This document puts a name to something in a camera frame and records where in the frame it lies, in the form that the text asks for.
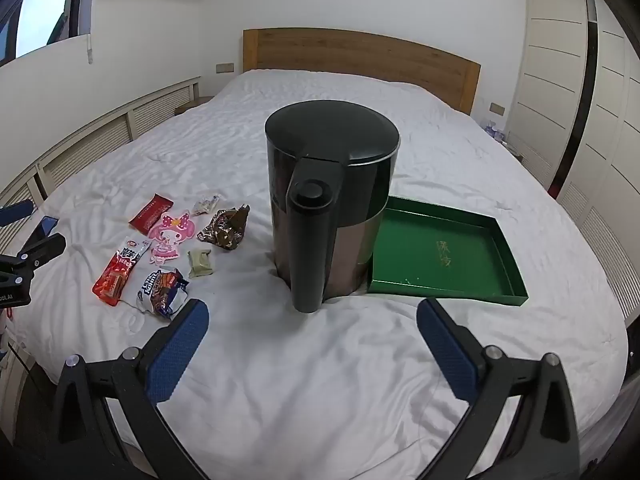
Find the dark red snack packet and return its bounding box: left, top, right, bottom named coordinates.
left=128, top=193, right=174, bottom=234

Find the slatted radiator cover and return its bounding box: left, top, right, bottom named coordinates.
left=0, top=76, right=202, bottom=211

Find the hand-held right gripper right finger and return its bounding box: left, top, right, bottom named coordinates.
left=416, top=297, right=583, bottom=480

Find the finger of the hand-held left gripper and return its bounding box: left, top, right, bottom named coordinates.
left=0, top=216, right=67, bottom=283
left=0, top=200, right=35, bottom=227

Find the window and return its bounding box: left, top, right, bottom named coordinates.
left=0, top=0, right=93, bottom=63

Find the white wardrobe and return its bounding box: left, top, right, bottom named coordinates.
left=505, top=0, right=640, bottom=321

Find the brown snack packet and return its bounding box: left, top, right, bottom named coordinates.
left=197, top=204, right=251, bottom=251

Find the wooden headboard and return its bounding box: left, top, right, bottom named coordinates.
left=243, top=28, right=481, bottom=116

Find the white bed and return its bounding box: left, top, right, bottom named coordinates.
left=0, top=69, right=630, bottom=480

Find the white-blue cookie packet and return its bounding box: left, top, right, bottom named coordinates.
left=135, top=268, right=191, bottom=321

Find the green tray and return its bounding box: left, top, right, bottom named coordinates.
left=367, top=195, right=530, bottom=307

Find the small green snack packet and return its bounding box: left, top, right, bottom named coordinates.
left=187, top=249, right=215, bottom=279

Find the pink cartoon snack packet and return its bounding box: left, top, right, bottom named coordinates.
left=150, top=210, right=193, bottom=267

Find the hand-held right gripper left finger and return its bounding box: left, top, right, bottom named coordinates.
left=50, top=298, right=211, bottom=480

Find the small white candy wrapper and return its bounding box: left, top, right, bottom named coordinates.
left=191, top=193, right=221, bottom=217

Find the red-orange snack packet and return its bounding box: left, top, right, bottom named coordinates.
left=92, top=239, right=153, bottom=307

